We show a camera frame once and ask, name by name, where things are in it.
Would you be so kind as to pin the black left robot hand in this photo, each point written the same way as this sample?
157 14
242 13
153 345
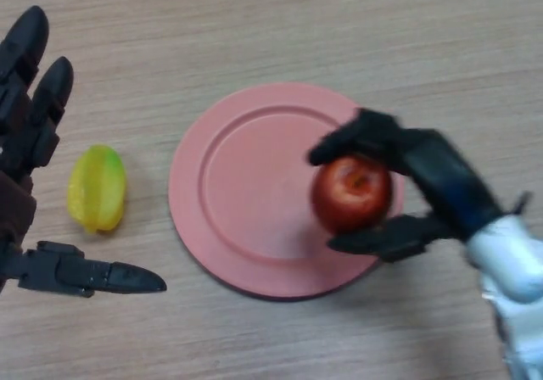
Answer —
21 142

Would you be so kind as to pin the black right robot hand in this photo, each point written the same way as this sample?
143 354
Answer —
437 172

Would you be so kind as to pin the pink round plate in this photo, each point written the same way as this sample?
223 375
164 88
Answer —
246 193

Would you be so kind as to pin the red apple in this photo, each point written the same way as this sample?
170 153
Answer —
350 193

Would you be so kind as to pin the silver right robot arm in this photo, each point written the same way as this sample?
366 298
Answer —
509 278

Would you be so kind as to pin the yellow green starfruit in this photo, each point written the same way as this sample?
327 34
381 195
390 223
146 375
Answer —
97 193

